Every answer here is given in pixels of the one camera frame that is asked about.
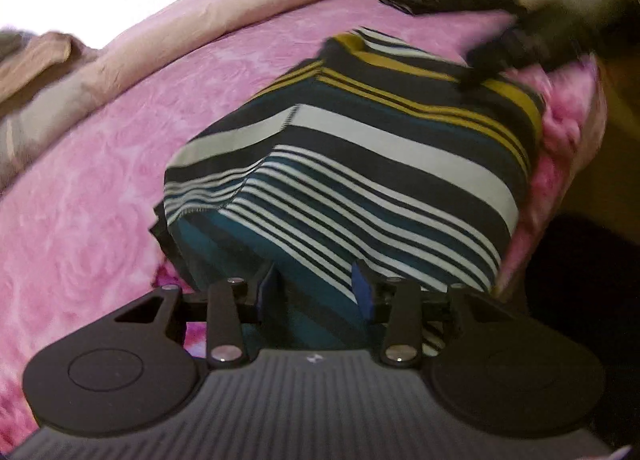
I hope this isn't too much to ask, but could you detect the grey and pink quilt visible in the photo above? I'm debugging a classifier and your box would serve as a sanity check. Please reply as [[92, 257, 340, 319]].
[[0, 0, 393, 183]]

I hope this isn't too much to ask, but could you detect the grey folded cloth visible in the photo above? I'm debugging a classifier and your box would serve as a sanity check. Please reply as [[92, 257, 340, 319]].
[[0, 29, 33, 63]]

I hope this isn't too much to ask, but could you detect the striped sweater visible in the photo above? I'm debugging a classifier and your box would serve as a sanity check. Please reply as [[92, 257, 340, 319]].
[[150, 26, 546, 358]]

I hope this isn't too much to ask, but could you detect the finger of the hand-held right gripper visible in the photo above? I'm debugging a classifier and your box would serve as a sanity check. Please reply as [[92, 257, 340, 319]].
[[459, 15, 536, 91]]

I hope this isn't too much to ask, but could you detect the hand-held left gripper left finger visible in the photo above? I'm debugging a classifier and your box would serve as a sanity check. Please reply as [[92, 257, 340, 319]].
[[112, 262, 281, 368]]

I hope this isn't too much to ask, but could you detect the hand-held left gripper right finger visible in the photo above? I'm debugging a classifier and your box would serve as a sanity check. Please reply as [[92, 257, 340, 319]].
[[351, 260, 523, 368]]

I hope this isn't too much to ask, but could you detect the beige folded blanket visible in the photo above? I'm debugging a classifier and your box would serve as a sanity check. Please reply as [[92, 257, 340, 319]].
[[0, 30, 98, 106]]

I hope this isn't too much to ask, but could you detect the pink floral bedsheet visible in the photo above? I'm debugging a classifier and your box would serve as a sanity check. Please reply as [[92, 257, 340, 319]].
[[0, 0, 608, 441]]

